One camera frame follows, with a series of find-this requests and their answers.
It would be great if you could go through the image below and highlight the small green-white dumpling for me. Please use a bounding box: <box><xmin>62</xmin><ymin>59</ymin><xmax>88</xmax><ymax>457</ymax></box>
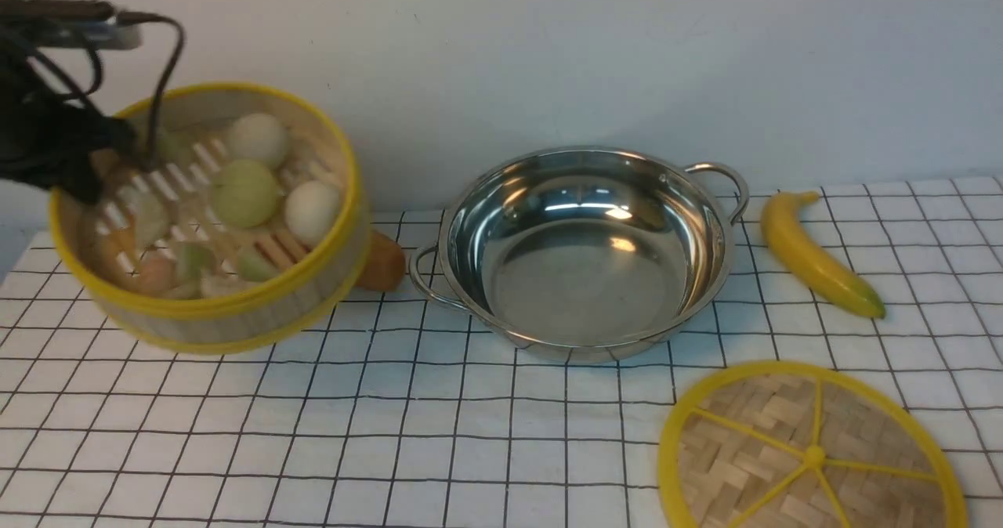
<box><xmin>198</xmin><ymin>247</ymin><xmax>281</xmax><ymax>298</ymax></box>

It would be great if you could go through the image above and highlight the white dumpling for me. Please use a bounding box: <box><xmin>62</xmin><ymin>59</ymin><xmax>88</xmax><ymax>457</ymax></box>
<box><xmin>119</xmin><ymin>186</ymin><xmax>172</xmax><ymax>250</ymax></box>

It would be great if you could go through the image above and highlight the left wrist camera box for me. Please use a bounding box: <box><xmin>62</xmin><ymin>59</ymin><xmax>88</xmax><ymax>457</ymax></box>
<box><xmin>1</xmin><ymin>0</ymin><xmax>141</xmax><ymax>51</ymax></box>

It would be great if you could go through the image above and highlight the woven bamboo steamer lid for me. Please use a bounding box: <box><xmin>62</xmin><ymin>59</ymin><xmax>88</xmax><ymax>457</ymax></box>
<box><xmin>657</xmin><ymin>361</ymin><xmax>970</xmax><ymax>527</ymax></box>

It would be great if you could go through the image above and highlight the white round bun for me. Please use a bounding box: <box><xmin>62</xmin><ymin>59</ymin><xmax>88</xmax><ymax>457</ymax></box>
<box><xmin>284</xmin><ymin>179</ymin><xmax>342</xmax><ymax>248</ymax></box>
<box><xmin>223</xmin><ymin>113</ymin><xmax>291</xmax><ymax>170</ymax></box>

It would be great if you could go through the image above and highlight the green round bun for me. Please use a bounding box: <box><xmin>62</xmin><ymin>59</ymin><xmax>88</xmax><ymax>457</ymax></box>
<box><xmin>208</xmin><ymin>159</ymin><xmax>281</xmax><ymax>229</ymax></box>

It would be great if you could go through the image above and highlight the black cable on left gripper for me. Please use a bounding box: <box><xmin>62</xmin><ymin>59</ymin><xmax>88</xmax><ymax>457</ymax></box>
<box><xmin>24</xmin><ymin>11</ymin><xmax>186</xmax><ymax>170</ymax></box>

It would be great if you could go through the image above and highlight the brown bread roll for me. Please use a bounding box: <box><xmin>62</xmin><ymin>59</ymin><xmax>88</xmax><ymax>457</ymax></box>
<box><xmin>354</xmin><ymin>229</ymin><xmax>406</xmax><ymax>293</ymax></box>

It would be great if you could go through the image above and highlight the stainless steel two-handled pot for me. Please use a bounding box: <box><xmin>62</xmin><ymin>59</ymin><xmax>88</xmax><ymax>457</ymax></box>
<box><xmin>408</xmin><ymin>146</ymin><xmax>750</xmax><ymax>363</ymax></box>

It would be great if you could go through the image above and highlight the pink dumpling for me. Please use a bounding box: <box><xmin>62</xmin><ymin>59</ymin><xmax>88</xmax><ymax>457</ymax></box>
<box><xmin>132</xmin><ymin>253</ymin><xmax>178</xmax><ymax>298</ymax></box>

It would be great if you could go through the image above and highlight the white checkered tablecloth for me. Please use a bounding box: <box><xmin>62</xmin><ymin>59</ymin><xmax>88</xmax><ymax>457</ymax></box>
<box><xmin>1</xmin><ymin>177</ymin><xmax>1001</xmax><ymax>527</ymax></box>

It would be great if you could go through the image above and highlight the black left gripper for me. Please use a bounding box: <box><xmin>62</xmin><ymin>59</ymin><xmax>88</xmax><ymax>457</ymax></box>
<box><xmin>1</xmin><ymin>31</ymin><xmax>139</xmax><ymax>206</ymax></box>

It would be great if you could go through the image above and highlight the yellow banana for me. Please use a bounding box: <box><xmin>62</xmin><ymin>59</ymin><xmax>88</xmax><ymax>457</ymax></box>
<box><xmin>760</xmin><ymin>191</ymin><xmax>887</xmax><ymax>320</ymax></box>

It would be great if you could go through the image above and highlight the bamboo steamer basket yellow rim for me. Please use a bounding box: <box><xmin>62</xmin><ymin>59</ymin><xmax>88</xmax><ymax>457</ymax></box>
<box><xmin>48</xmin><ymin>82</ymin><xmax>371</xmax><ymax>354</ymax></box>

